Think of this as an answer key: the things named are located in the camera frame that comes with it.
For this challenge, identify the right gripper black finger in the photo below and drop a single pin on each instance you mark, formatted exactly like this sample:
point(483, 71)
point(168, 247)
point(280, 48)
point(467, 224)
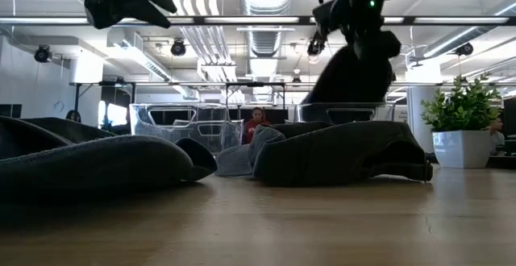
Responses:
point(381, 45)

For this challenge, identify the clear plastic bin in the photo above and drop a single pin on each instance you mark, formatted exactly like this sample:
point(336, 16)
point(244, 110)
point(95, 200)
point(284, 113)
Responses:
point(177, 131)
point(389, 111)

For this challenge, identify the light grey cap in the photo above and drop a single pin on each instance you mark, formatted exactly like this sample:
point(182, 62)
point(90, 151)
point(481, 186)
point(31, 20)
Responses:
point(235, 161)

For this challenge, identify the white square plant pot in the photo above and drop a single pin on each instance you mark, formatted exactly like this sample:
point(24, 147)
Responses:
point(461, 149)

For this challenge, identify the person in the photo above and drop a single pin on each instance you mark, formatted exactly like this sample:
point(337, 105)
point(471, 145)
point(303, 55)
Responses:
point(73, 116)
point(496, 135)
point(255, 123)

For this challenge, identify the green potted plant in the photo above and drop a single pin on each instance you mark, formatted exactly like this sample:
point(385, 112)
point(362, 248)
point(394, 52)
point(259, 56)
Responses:
point(463, 105)

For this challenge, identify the dark wall monitor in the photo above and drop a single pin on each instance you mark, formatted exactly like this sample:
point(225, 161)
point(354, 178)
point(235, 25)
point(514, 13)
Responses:
point(10, 110)

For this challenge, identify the black cap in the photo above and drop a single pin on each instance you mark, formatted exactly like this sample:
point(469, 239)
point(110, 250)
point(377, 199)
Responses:
point(350, 80)

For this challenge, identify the black overhead frame bar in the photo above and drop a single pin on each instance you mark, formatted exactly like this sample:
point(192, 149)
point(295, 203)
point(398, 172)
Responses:
point(250, 20)

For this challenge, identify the large dark grey cap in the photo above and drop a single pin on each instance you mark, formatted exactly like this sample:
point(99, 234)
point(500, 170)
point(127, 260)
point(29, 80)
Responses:
point(101, 161)

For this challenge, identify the silver ventilation duct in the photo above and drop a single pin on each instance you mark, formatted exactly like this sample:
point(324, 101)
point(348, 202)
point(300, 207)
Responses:
point(266, 40)

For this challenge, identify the hanging black camera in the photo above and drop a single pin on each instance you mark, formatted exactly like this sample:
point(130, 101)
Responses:
point(315, 46)
point(178, 47)
point(42, 53)
point(464, 49)

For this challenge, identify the bright lit screen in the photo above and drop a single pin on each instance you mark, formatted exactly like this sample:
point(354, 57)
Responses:
point(115, 114)

